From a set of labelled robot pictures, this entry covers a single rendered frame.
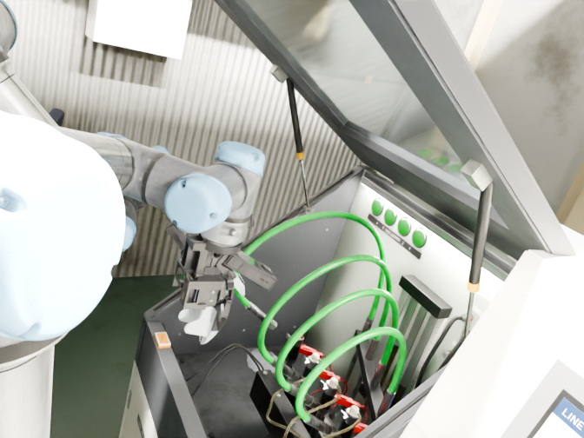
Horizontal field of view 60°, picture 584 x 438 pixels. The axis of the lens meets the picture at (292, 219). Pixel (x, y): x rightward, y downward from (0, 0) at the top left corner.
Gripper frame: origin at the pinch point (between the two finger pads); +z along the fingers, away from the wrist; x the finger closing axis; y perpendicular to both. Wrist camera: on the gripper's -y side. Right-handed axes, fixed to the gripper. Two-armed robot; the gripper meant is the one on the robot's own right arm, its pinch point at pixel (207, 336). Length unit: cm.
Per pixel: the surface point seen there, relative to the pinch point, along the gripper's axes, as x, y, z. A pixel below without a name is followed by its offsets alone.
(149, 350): -36.2, -3.0, 32.6
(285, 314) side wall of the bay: -43, -46, 28
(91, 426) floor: -98, -7, 123
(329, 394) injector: 5.3, -28.1, 12.8
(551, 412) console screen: 40, -34, -15
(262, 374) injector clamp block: -14.9, -24.9, 25.0
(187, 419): -7.6, -4.2, 28.0
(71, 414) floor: -106, 0, 123
